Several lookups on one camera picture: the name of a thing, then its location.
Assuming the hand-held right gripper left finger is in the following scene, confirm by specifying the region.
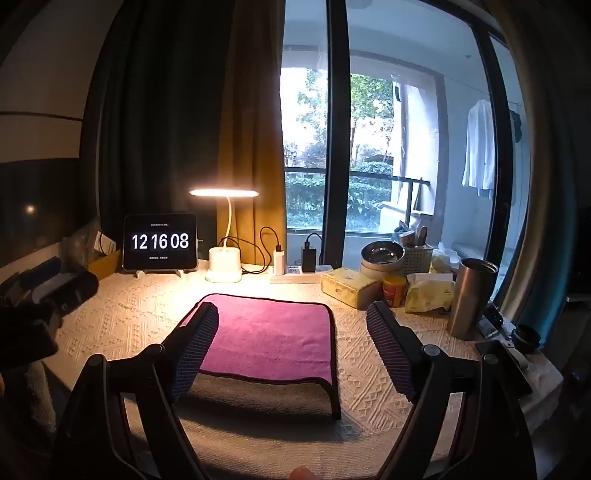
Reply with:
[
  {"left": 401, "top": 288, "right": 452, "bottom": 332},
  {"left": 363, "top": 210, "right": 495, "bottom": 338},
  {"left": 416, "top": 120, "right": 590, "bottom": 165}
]
[{"left": 51, "top": 302, "right": 220, "bottom": 480}]

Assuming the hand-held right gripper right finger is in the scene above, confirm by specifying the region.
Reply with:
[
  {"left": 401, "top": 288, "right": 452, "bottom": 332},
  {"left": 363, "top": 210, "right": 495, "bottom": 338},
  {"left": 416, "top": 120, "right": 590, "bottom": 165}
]
[{"left": 366, "top": 301, "right": 539, "bottom": 480}]

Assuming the magenta towel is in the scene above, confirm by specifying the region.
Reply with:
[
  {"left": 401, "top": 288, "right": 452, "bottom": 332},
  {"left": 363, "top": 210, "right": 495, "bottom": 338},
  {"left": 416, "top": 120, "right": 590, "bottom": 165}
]
[{"left": 178, "top": 294, "right": 339, "bottom": 386}]

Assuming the grey towel black trim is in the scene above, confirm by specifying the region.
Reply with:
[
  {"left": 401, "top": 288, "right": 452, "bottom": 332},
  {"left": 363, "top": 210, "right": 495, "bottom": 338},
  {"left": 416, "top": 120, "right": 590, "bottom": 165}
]
[{"left": 178, "top": 371, "right": 342, "bottom": 421}]

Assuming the cardboard box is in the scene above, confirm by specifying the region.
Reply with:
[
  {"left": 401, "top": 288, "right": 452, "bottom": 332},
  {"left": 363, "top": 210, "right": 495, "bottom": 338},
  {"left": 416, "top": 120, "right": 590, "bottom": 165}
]
[{"left": 87, "top": 252, "right": 123, "bottom": 282}]

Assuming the orange jar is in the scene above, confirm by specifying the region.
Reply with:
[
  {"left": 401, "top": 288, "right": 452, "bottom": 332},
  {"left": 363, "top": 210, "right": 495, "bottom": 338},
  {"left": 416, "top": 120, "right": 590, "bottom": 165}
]
[{"left": 382, "top": 274, "right": 408, "bottom": 308}]

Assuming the yellow wipes packet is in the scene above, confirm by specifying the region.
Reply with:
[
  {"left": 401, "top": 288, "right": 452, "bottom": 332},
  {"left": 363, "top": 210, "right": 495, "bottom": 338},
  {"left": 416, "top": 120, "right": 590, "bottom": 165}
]
[{"left": 405, "top": 272, "right": 456, "bottom": 315}]

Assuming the white textured tablecloth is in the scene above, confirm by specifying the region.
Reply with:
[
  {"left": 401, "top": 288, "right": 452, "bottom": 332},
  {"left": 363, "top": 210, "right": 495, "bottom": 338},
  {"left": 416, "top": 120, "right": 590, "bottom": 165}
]
[{"left": 41, "top": 261, "right": 564, "bottom": 444}]

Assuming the yellow tissue pack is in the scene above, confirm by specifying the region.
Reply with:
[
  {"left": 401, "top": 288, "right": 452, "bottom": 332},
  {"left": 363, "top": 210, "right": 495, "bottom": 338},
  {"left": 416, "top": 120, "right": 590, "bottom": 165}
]
[{"left": 320, "top": 268, "right": 387, "bottom": 310}]

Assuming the white round pot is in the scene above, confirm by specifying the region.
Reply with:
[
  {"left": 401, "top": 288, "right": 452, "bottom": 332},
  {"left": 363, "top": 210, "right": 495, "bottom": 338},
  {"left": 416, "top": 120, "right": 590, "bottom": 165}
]
[{"left": 360, "top": 261, "right": 407, "bottom": 283}]

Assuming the white desk lamp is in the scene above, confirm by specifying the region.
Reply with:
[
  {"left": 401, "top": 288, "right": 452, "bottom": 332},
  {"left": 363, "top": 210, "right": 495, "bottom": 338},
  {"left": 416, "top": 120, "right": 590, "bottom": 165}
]
[{"left": 189, "top": 187, "right": 259, "bottom": 284}]

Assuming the stainless steel tumbler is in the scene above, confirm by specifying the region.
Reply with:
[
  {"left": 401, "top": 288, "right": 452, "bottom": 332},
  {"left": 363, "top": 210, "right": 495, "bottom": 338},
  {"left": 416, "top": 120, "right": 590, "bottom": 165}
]
[{"left": 446, "top": 257, "right": 500, "bottom": 341}]

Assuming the white perforated utensil holder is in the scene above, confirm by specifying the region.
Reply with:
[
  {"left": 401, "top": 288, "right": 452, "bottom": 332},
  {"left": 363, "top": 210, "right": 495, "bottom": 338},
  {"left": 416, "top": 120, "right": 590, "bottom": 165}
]
[{"left": 402, "top": 243, "right": 435, "bottom": 278}]

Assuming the steel bowl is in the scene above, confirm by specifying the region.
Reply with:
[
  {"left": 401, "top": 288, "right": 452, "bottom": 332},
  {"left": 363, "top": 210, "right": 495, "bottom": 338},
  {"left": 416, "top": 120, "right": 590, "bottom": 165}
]
[{"left": 360, "top": 240, "right": 406, "bottom": 265}]

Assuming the pale crumpled packet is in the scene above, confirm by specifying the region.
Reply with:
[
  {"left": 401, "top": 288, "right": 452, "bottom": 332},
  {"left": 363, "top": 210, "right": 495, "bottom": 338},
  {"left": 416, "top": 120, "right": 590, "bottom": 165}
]
[{"left": 429, "top": 244, "right": 463, "bottom": 274}]

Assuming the tablet showing clock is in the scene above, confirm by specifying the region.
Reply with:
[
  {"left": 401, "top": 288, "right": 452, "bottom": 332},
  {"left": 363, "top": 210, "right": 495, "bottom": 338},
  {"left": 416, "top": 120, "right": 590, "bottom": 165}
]
[{"left": 123, "top": 213, "right": 200, "bottom": 271}]

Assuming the black gadget pile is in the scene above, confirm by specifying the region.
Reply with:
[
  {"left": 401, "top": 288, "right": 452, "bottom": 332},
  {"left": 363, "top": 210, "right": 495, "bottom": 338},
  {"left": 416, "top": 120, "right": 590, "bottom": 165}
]
[{"left": 475, "top": 302, "right": 534, "bottom": 398}]

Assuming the white power strip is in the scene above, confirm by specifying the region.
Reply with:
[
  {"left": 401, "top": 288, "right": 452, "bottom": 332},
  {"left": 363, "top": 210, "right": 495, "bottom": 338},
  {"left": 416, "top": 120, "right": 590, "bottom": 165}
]
[{"left": 270, "top": 264, "right": 334, "bottom": 284}]

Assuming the beige grey cloth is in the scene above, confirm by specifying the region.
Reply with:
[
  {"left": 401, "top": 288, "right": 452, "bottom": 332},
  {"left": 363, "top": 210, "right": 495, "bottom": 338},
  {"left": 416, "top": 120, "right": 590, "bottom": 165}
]
[{"left": 120, "top": 392, "right": 462, "bottom": 480}]

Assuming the black round cap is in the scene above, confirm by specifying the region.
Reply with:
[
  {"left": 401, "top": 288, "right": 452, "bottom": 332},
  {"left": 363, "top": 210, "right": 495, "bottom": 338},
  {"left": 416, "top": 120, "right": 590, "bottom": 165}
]
[{"left": 514, "top": 324, "right": 541, "bottom": 352}]

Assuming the balcony railing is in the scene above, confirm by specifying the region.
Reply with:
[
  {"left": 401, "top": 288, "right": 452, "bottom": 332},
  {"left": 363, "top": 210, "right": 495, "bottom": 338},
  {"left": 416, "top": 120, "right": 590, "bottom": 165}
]
[{"left": 285, "top": 166, "right": 433, "bottom": 232}]

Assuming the teal curtain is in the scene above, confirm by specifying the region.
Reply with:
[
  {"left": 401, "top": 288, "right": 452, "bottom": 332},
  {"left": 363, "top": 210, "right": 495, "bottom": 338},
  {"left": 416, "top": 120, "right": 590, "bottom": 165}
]
[{"left": 519, "top": 129, "right": 591, "bottom": 354}]

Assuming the dark green curtain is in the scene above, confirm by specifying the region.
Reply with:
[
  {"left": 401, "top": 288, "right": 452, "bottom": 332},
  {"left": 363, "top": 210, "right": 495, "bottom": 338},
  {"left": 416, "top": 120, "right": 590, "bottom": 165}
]
[{"left": 83, "top": 0, "right": 237, "bottom": 273}]

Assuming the hanging white shirt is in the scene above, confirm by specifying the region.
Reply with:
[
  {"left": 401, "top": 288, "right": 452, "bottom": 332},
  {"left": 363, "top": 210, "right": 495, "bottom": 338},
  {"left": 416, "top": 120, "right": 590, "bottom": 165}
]
[{"left": 462, "top": 99, "right": 496, "bottom": 200}]

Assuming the mustard yellow curtain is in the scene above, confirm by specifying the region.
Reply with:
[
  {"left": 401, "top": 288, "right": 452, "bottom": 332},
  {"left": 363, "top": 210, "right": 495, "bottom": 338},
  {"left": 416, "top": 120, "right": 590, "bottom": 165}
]
[{"left": 216, "top": 0, "right": 288, "bottom": 274}]

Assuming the black window frame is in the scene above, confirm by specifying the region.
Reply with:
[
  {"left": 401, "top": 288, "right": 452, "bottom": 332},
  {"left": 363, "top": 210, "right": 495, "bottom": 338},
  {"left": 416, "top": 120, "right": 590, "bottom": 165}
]
[{"left": 283, "top": 0, "right": 515, "bottom": 271}]

